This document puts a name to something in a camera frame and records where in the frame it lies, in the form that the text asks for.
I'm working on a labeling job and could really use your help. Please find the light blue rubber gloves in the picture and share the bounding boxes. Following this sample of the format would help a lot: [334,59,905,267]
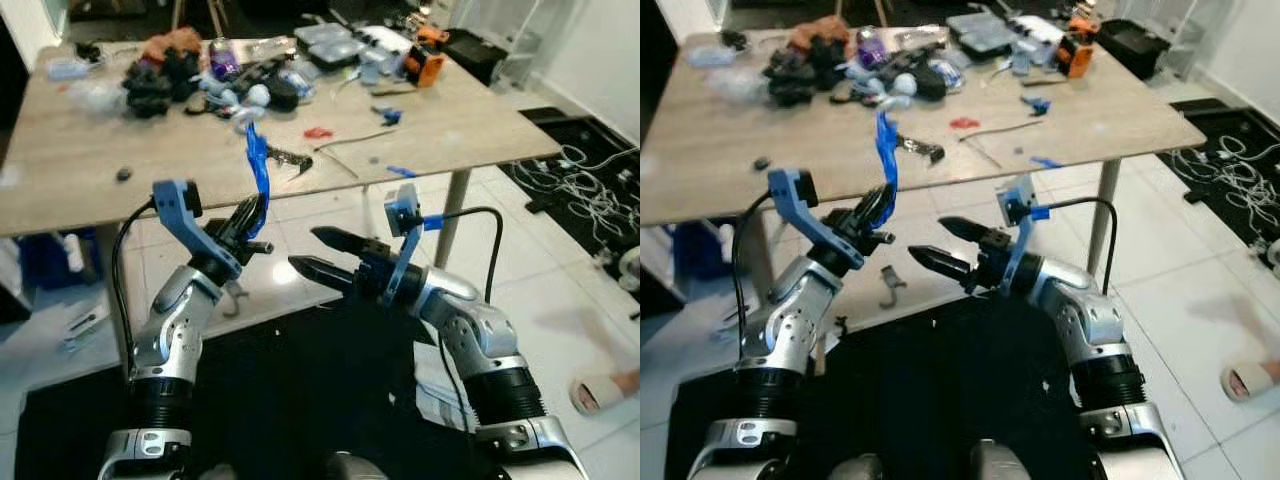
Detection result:
[198,72,273,127]
[845,62,917,113]

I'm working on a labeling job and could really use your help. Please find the thin grey cable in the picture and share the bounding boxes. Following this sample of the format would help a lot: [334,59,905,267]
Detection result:
[959,117,1047,170]
[314,127,400,180]

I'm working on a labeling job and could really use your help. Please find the wooden chair legs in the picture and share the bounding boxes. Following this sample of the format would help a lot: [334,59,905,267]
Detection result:
[834,0,892,22]
[170,0,227,37]

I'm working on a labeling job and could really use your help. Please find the white printed paper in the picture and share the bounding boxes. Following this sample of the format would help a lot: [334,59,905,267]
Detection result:
[414,340,477,434]

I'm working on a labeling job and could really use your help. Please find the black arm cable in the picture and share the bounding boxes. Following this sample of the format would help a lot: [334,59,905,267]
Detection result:
[1040,196,1120,297]
[420,206,504,303]
[111,198,161,349]
[732,192,777,363]

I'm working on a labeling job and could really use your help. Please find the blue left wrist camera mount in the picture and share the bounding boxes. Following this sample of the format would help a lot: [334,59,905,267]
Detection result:
[768,168,867,273]
[152,180,246,281]

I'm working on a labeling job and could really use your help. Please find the clear plastic box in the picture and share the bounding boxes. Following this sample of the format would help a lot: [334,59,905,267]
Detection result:
[946,12,1001,37]
[967,30,1014,58]
[318,40,367,71]
[296,23,351,47]

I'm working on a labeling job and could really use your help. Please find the white paper sheet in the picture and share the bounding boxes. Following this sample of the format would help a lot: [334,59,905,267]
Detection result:
[1005,14,1067,47]
[355,25,414,57]

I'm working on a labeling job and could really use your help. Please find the black rubbish bag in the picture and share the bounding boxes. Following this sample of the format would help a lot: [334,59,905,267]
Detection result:
[664,293,1113,480]
[15,295,483,480]

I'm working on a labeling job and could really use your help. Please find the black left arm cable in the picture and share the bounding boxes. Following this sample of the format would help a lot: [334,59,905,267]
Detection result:
[732,192,777,363]
[111,198,161,349]

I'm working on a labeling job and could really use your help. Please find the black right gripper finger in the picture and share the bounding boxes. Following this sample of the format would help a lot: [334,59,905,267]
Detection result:
[310,227,369,257]
[288,256,359,293]
[912,247,979,281]
[937,216,993,247]

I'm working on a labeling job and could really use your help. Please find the clear plastic packaging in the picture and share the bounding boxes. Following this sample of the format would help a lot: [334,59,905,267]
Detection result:
[235,36,300,62]
[885,25,947,50]

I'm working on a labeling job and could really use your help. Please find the wooden table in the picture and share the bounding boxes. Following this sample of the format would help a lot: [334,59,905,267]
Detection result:
[0,25,564,271]
[640,15,1208,277]

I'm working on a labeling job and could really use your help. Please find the large clear plastic bag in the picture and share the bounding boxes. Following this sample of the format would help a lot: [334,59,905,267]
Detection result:
[68,80,127,117]
[714,68,772,107]

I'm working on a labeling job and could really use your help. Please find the black floor mat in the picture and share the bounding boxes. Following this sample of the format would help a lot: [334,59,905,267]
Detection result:
[1155,97,1280,247]
[497,107,641,264]

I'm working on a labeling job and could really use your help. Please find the small clear plastic bag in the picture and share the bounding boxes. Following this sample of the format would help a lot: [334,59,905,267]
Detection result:
[45,58,97,84]
[687,45,737,70]

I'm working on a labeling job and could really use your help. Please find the white metal table leg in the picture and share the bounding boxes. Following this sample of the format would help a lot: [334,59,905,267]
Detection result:
[1085,160,1122,277]
[435,170,473,269]

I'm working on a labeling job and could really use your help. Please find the person's foot in slipper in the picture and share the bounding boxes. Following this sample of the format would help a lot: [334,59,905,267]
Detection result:
[1221,359,1280,405]
[570,369,641,419]

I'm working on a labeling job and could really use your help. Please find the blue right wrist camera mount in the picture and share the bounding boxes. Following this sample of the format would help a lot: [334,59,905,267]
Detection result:
[997,173,1047,297]
[383,183,429,309]

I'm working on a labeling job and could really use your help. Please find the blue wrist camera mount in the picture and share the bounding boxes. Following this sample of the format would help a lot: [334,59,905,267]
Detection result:
[997,173,1047,297]
[152,180,246,281]
[768,168,867,273]
[383,183,429,309]

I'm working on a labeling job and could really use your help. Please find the blue crate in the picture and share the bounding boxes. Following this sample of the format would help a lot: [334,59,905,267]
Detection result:
[17,228,102,292]
[671,221,747,287]

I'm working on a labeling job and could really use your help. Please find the purple bottle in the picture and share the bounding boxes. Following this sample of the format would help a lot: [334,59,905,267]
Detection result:
[855,27,889,69]
[208,38,241,81]

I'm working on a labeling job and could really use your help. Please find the grey right robot leg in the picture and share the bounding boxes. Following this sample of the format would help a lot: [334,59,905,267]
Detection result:
[324,452,387,480]
[964,440,1032,480]

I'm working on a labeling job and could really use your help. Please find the white cable tangle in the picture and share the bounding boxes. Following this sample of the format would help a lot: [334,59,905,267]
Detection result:
[538,143,641,247]
[1180,133,1280,242]

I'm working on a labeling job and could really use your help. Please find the orange black tool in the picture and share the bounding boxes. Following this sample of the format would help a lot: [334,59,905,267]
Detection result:
[1054,15,1099,80]
[404,28,449,90]

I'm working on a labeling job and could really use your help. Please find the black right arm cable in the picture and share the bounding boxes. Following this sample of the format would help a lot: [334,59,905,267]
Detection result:
[420,206,504,303]
[1040,196,1120,297]

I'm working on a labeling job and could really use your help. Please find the black clip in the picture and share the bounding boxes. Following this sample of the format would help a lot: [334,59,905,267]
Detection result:
[267,145,315,172]
[897,135,947,165]

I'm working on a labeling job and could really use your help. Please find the black storage box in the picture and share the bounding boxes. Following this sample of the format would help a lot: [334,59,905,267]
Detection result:
[1095,18,1172,82]
[440,28,510,87]

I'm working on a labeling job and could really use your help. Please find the blue plastic strip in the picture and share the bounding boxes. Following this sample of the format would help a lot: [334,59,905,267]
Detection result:
[875,110,902,217]
[245,120,272,227]

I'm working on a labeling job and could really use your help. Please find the orange cloth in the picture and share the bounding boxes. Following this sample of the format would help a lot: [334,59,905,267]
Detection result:
[143,28,204,67]
[790,17,851,56]

